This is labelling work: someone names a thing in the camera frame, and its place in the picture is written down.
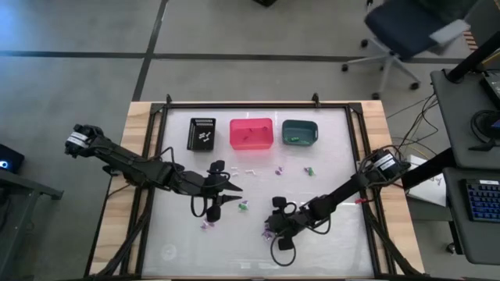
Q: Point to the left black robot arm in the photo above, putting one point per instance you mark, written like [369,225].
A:
[117,156]

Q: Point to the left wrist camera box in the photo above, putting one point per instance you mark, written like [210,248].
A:
[207,184]

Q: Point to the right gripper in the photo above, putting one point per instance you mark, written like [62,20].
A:
[293,220]

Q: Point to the black laptop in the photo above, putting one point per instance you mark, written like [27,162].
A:
[493,89]

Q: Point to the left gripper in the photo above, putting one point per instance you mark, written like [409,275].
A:
[191,183]

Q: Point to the black box blue light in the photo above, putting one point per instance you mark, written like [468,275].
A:
[13,158]

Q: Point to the black diagonal pole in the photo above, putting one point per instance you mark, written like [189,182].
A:
[468,62]

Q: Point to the black angled bar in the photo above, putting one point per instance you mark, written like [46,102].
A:
[426,169]

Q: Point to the red tag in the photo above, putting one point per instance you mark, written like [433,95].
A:
[357,202]

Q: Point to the orange striped strip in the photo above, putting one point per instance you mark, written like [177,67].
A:
[470,41]

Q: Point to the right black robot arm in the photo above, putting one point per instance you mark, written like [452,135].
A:
[343,191]

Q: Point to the black table frame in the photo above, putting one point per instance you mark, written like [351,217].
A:
[254,105]

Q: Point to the blue office chair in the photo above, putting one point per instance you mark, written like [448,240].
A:
[402,23]

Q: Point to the black headphones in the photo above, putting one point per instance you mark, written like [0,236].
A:
[474,129]

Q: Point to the teal plastic bin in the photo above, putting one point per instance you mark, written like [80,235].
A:
[308,132]

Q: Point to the black frame clamp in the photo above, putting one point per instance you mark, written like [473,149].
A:
[315,100]
[168,99]

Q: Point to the pink plastic bin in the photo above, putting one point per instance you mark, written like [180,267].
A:
[252,145]

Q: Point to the backlit black keyboard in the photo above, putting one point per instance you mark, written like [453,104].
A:
[484,201]

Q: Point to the green plastic toy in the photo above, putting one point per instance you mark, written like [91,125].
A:
[243,208]
[311,172]
[295,138]

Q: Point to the grey side desk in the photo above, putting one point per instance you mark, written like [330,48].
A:
[457,234]
[457,117]

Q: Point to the grey bench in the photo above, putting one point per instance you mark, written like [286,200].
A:
[15,218]

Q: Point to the black floor object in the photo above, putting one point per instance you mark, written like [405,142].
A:
[265,2]

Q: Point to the white paper sheet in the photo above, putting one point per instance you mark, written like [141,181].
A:
[429,191]

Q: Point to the black slotted basket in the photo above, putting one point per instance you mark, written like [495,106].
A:
[190,144]

